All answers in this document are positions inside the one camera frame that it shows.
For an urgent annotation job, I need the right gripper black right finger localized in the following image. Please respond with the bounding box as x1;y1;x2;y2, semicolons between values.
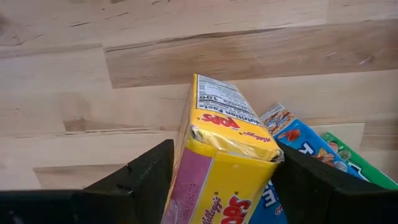
271;141;398;224

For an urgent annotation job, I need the green Apple Jacks cereal box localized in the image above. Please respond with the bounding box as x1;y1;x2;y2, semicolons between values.
320;131;398;190

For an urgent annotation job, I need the blue Rice Krispies cereal box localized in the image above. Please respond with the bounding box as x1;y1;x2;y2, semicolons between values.
248;103;369;224

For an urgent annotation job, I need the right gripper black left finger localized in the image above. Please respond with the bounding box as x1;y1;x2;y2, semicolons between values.
0;139;175;224

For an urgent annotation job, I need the yellow Corn Pops cereal box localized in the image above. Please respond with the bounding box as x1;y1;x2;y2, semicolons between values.
160;73;285;224

